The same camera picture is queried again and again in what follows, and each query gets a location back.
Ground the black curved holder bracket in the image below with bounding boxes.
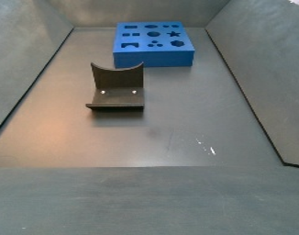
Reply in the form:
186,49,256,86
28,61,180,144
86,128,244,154
86,63,144,110

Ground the blue shape sorter block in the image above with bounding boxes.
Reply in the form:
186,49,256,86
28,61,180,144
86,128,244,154
112,21,195,68

